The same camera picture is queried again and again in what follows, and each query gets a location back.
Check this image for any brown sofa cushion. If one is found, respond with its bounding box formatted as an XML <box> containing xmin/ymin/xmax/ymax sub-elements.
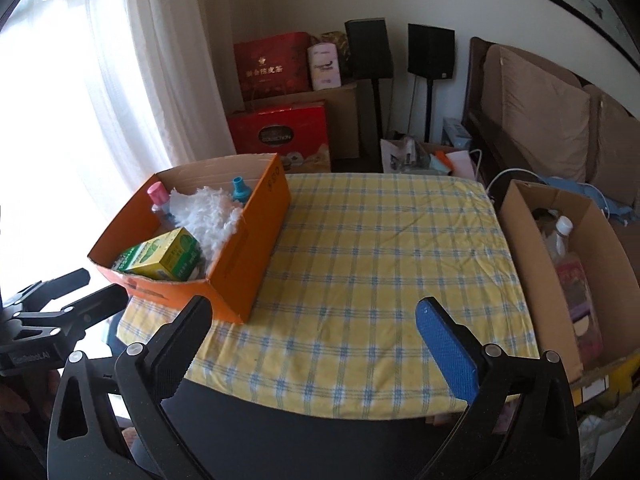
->
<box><xmin>500</xmin><ymin>46</ymin><xmax>591</xmax><ymax>183</ymax></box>
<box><xmin>592</xmin><ymin>92</ymin><xmax>640</xmax><ymax>191</ymax></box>

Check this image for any red chocolate gift box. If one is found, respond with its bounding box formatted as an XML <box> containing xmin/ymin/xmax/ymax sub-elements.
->
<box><xmin>227</xmin><ymin>101</ymin><xmax>332</xmax><ymax>173</ymax></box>

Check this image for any large brown cardboard box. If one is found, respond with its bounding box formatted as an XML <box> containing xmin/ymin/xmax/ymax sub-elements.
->
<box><xmin>245</xmin><ymin>82</ymin><xmax>361</xmax><ymax>161</ymax></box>

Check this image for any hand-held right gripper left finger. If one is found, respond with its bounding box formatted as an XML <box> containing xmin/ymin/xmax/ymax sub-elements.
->
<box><xmin>46</xmin><ymin>295</ymin><xmax>213</xmax><ymax>480</ymax></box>

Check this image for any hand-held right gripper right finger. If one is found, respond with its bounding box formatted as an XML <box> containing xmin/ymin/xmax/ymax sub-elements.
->
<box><xmin>415</xmin><ymin>296</ymin><xmax>583</xmax><ymax>480</ymax></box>

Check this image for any yellow bag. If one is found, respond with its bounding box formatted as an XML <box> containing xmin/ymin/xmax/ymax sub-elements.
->
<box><xmin>572</xmin><ymin>352</ymin><xmax>640</xmax><ymax>411</ymax></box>

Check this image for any red gift bag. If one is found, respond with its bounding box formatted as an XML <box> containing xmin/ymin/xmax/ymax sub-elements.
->
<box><xmin>233</xmin><ymin>31</ymin><xmax>313</xmax><ymax>103</ymax></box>

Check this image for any white pink tissue pack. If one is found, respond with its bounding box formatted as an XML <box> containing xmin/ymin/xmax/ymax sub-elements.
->
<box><xmin>306</xmin><ymin>42</ymin><xmax>343</xmax><ymax>92</ymax></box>

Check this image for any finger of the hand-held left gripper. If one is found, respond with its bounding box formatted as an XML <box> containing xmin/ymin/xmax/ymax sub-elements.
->
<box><xmin>10</xmin><ymin>284</ymin><xmax>130</xmax><ymax>346</ymax></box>
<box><xmin>0</xmin><ymin>268</ymin><xmax>91</xmax><ymax>311</ymax></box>

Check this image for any white paper bag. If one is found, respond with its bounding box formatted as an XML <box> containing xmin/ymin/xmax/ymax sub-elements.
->
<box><xmin>445</xmin><ymin>147</ymin><xmax>483</xmax><ymax>181</ymax></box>

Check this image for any white cable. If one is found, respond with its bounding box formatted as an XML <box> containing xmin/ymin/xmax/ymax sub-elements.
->
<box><xmin>470</xmin><ymin>147</ymin><xmax>546</xmax><ymax>196</ymax></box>

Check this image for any black speaker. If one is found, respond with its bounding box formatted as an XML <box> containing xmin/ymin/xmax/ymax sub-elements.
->
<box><xmin>407</xmin><ymin>23</ymin><xmax>456</xmax><ymax>81</ymax></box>
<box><xmin>344</xmin><ymin>18</ymin><xmax>393</xmax><ymax>81</ymax></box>

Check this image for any pink packet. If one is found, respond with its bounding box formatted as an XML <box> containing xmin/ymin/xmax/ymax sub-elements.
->
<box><xmin>555</xmin><ymin>255</ymin><xmax>606</xmax><ymax>366</ymax></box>

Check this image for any white fluffy duster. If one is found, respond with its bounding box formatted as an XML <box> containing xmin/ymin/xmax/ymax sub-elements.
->
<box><xmin>169</xmin><ymin>186</ymin><xmax>243</xmax><ymax>273</ymax></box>

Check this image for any gold bag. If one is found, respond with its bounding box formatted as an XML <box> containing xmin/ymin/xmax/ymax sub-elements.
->
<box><xmin>312</xmin><ymin>31</ymin><xmax>348</xmax><ymax>61</ymax></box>

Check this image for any blue white box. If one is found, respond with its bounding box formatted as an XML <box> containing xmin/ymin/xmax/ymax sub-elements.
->
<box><xmin>442</xmin><ymin>117</ymin><xmax>473</xmax><ymax>151</ymax></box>

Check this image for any white curtain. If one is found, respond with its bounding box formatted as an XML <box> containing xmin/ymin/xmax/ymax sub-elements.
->
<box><xmin>85</xmin><ymin>0</ymin><xmax>238</xmax><ymax>196</ymax></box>

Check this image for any orange cardboard box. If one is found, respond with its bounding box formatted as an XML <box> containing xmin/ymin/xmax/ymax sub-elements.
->
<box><xmin>87</xmin><ymin>152</ymin><xmax>292</xmax><ymax>325</ymax></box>

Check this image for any clear bottle white cap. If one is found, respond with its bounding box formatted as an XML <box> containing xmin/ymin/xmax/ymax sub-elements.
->
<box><xmin>542</xmin><ymin>215</ymin><xmax>576</xmax><ymax>266</ymax></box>

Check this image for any blue cloth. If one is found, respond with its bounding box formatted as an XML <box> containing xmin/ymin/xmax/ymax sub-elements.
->
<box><xmin>542</xmin><ymin>175</ymin><xmax>640</xmax><ymax>231</ymax></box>

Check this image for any white plastic bag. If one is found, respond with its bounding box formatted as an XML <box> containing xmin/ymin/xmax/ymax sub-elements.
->
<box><xmin>380</xmin><ymin>135</ymin><xmax>431</xmax><ymax>175</ymax></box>

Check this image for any green toothpaste box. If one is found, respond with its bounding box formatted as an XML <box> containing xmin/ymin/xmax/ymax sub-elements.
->
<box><xmin>111</xmin><ymin>226</ymin><xmax>203</xmax><ymax>282</ymax></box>

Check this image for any brown sofa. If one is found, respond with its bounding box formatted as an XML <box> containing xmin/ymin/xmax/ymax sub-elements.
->
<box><xmin>462</xmin><ymin>36</ymin><xmax>640</xmax><ymax>211</ymax></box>

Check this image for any clear bottle pink cap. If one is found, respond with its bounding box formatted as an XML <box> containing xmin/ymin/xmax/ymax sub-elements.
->
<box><xmin>146</xmin><ymin>182</ymin><xmax>176</xmax><ymax>226</ymax></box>

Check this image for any person's left hand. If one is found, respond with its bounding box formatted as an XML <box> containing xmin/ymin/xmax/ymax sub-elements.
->
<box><xmin>0</xmin><ymin>372</ymin><xmax>61</xmax><ymax>416</ymax></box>

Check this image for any yellow plaid tablecloth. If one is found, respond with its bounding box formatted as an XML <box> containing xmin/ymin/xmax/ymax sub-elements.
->
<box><xmin>117</xmin><ymin>172</ymin><xmax>543</xmax><ymax>418</ymax></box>

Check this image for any black speaker stand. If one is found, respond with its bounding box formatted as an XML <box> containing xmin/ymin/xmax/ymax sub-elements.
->
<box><xmin>370</xmin><ymin>77</ymin><xmax>386</xmax><ymax>161</ymax></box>
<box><xmin>424</xmin><ymin>78</ymin><xmax>435</xmax><ymax>143</ymax></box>

